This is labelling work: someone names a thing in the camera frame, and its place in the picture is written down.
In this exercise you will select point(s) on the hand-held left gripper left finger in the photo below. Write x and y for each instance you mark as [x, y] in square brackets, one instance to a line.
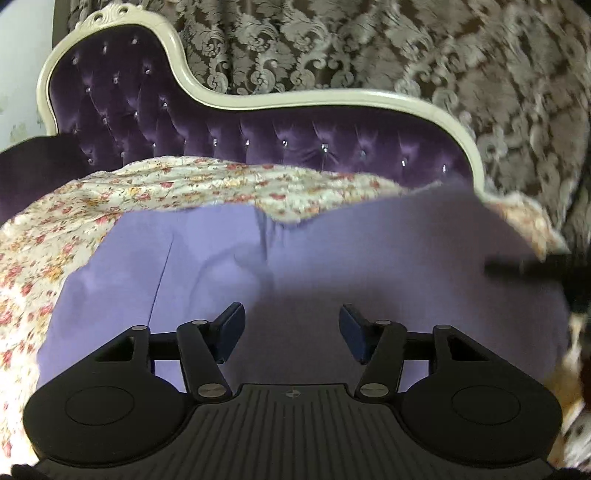
[233, 323]

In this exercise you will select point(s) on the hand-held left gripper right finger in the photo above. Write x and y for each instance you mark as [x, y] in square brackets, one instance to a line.
[353, 327]

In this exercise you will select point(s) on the purple tufted headboard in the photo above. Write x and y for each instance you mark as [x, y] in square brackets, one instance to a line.
[138, 106]

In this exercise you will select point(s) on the brown damask curtain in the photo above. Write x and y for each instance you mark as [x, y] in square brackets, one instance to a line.
[369, 46]

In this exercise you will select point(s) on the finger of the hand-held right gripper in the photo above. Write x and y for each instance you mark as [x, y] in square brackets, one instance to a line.
[526, 269]

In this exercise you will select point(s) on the floral quilted blanket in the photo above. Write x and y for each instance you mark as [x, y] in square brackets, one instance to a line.
[92, 198]

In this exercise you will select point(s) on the purple hooded jacket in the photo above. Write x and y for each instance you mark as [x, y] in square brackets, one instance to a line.
[369, 249]

